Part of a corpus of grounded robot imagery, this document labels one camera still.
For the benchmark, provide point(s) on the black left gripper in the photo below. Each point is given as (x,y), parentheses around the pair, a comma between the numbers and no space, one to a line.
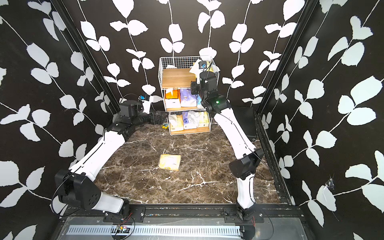
(159,121)

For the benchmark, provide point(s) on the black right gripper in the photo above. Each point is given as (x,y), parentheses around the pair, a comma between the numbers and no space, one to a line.
(195,90)

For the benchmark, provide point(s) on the blue cartoon tissue pack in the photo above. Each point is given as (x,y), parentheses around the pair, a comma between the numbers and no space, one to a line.
(199,102)

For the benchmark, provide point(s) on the orange tissue pack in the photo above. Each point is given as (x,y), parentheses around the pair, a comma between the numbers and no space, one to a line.
(172,98)

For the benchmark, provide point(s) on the yellow green tissue pack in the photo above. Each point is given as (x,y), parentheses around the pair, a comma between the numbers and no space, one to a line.
(204,120)
(211,68)

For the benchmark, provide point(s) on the pale yellow tissue pack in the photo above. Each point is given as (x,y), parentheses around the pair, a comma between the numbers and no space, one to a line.
(170,162)

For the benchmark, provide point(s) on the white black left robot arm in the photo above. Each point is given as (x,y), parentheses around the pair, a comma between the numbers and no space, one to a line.
(76,187)

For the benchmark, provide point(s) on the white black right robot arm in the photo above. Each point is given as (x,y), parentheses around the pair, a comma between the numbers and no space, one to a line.
(248,157)

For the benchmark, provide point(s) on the purple cartoon tissue pack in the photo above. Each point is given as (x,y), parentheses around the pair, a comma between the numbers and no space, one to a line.
(187,99)

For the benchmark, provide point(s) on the beige tissue pack bottom shelf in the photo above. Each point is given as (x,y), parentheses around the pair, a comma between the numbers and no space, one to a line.
(176,123)

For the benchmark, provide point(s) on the purple white tissue pack bottom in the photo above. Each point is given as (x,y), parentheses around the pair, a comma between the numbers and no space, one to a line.
(190,120)

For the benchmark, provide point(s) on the yellow green tissue pack bottom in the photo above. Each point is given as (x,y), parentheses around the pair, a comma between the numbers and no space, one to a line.
(204,120)

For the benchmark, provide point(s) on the black hard case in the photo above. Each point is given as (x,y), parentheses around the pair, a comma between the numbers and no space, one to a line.
(246,119)

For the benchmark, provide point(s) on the small circuit board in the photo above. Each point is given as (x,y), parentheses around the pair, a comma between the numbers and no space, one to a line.
(124,230)

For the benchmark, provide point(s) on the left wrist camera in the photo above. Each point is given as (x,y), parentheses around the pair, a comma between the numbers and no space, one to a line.
(146,102)

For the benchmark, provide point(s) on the white wire wooden shelf rack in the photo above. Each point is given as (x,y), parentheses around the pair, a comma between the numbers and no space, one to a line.
(177,76)

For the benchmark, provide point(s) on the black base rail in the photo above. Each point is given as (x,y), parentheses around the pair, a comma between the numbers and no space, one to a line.
(266,211)

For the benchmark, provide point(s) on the white slotted cable duct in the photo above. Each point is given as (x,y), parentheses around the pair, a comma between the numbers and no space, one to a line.
(151,230)

